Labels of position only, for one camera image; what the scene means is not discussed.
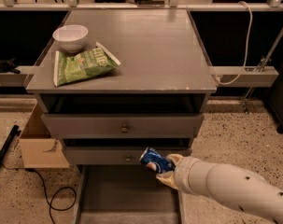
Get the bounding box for cardboard box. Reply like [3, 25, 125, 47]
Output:
[19, 105, 69, 169]

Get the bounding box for blue pepsi can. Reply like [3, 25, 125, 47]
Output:
[139, 147, 175, 174]

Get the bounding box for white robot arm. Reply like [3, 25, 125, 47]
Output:
[156, 154, 283, 224]

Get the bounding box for white hanging cable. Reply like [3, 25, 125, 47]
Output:
[214, 0, 254, 86]

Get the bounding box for middle grey drawer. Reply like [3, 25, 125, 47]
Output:
[62, 146, 193, 166]

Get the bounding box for top grey drawer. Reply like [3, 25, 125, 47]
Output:
[42, 114, 203, 139]

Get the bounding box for green chip bag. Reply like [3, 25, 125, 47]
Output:
[53, 42, 120, 87]

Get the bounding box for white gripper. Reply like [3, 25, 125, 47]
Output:
[156, 154, 210, 196]

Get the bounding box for white ceramic bowl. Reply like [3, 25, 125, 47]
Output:
[52, 24, 89, 53]

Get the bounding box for grey metal rail frame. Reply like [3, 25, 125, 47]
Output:
[0, 0, 283, 89]

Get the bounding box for grey drawer cabinet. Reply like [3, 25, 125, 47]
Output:
[24, 8, 218, 224]

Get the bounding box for bottom grey open drawer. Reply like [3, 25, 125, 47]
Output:
[74, 165, 184, 224]

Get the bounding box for black object on rail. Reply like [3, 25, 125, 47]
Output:
[0, 59, 21, 74]

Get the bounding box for black metal stand leg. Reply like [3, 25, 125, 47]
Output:
[0, 125, 21, 166]

